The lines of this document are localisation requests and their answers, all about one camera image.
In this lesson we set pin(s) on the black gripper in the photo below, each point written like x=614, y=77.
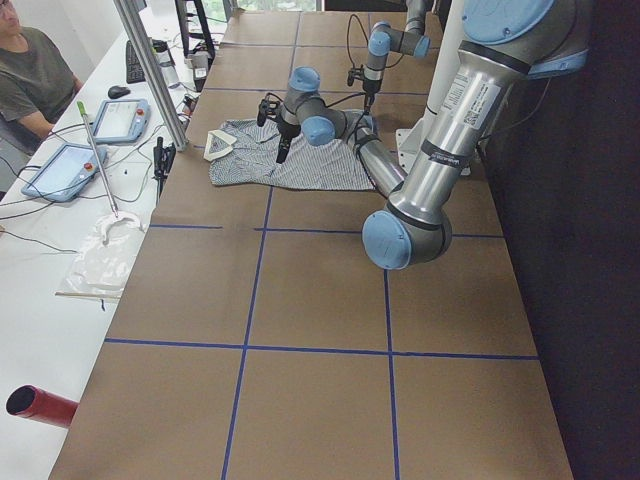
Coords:
x=287, y=130
x=368, y=88

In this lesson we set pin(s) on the navy white striped polo shirt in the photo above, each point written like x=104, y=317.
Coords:
x=241, y=152

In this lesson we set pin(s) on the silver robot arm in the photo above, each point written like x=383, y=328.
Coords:
x=383, y=39
x=492, y=45

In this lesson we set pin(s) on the black keyboard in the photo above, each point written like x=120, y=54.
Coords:
x=133, y=69

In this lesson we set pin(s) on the upper blue teach pendant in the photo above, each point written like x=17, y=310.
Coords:
x=120, y=121

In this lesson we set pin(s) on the blue teach pendant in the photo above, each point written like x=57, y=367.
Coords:
x=120, y=121
x=64, y=175

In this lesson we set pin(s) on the black computer mouse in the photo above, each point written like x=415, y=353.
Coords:
x=117, y=92

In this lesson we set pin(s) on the reacher grabber stick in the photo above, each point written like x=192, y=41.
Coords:
x=117, y=215

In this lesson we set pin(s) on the brown paper table cover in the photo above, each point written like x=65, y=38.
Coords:
x=255, y=339

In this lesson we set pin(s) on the lower blue teach pendant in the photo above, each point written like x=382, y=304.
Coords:
x=64, y=175

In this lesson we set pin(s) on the clear plastic bag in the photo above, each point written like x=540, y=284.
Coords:
x=101, y=270

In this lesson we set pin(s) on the seated person grey shirt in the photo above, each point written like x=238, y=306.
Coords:
x=37, y=85

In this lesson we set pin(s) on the red cylinder bottle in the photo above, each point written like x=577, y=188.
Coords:
x=39, y=405

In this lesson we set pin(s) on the aluminium frame post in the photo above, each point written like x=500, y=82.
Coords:
x=137, y=34

